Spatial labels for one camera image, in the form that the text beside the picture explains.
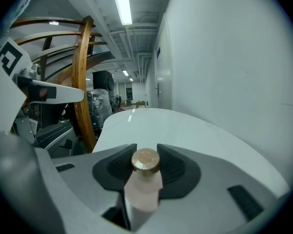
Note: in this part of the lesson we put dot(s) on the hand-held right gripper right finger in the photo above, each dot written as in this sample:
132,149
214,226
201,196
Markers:
210,179

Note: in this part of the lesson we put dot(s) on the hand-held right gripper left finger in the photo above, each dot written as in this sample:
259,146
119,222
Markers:
83,179

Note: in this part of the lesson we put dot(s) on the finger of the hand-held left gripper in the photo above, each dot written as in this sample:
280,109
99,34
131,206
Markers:
68,95

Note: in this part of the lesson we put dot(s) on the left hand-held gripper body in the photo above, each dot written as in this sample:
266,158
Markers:
7,86

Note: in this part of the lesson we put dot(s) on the white kidney-shaped table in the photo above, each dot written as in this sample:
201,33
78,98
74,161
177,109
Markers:
185,135

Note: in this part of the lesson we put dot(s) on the wooden stair railing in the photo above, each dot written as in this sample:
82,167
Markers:
79,82

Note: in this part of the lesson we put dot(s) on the plastic wrapped furniture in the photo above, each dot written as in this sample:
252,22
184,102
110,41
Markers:
100,106

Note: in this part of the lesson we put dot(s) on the black round-door appliance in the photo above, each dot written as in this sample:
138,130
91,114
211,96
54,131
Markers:
102,80

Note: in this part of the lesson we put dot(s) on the black plastic machine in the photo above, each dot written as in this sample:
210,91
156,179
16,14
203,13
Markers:
53,133

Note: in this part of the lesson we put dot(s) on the brown cardboard box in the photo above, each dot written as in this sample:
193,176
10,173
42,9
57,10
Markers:
140,104

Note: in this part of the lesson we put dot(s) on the person's light blue shirt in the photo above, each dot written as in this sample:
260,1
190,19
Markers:
19,4

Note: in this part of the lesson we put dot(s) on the white door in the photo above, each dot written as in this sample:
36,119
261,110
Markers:
164,82

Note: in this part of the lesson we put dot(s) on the blue door sign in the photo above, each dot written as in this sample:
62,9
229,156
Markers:
158,52

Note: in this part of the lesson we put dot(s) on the long ceiling light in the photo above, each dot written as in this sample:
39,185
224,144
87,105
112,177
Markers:
123,6

